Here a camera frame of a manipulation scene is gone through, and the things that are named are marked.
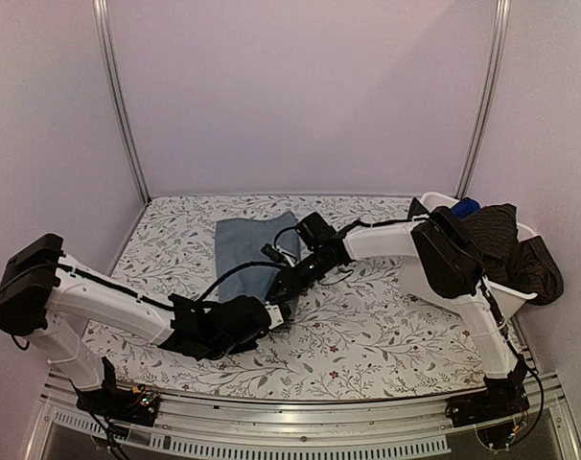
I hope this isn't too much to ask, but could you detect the aluminium front rail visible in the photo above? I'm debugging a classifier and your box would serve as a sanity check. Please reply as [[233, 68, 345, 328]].
[[26, 373, 581, 459]]

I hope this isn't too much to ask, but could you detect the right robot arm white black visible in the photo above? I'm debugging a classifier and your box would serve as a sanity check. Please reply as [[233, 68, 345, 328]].
[[266, 206, 527, 418]]

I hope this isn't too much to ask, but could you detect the right aluminium frame post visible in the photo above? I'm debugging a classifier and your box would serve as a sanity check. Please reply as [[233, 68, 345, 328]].
[[455, 0, 512, 198]]

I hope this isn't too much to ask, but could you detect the black striped garment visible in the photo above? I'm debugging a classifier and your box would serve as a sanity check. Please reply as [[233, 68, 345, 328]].
[[407, 198, 566, 307]]

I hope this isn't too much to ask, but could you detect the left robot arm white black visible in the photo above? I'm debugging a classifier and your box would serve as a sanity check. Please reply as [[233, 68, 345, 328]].
[[0, 233, 284, 416]]

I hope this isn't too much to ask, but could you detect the floral patterned table mat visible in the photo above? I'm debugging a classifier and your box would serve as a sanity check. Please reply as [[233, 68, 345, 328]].
[[83, 195, 483, 401]]

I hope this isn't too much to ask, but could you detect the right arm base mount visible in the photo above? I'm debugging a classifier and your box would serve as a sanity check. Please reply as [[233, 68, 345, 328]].
[[445, 364, 530, 450]]

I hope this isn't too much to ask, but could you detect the light blue denim skirt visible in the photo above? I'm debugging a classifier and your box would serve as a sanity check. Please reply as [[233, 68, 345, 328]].
[[214, 211, 300, 303]]

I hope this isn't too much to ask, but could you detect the blue garment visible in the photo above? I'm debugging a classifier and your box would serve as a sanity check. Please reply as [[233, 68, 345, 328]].
[[451, 197, 481, 219]]

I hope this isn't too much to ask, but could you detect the left aluminium frame post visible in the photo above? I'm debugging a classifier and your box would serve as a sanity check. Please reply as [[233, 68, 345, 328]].
[[92, 0, 151, 205]]

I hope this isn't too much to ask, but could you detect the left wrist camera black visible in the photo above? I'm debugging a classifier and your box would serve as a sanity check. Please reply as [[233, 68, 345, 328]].
[[265, 303, 295, 331]]

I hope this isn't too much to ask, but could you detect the white plastic laundry basket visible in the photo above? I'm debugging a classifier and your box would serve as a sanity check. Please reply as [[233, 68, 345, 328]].
[[399, 192, 537, 319]]

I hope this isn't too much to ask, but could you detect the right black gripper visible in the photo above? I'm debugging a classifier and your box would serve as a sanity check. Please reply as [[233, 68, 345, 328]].
[[267, 251, 337, 303]]

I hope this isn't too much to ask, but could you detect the aluminium frame post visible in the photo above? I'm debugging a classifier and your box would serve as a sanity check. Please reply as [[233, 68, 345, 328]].
[[92, 0, 151, 205], [455, 0, 512, 198]]

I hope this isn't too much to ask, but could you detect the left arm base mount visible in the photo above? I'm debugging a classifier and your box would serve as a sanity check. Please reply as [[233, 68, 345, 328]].
[[74, 357, 160, 427]]

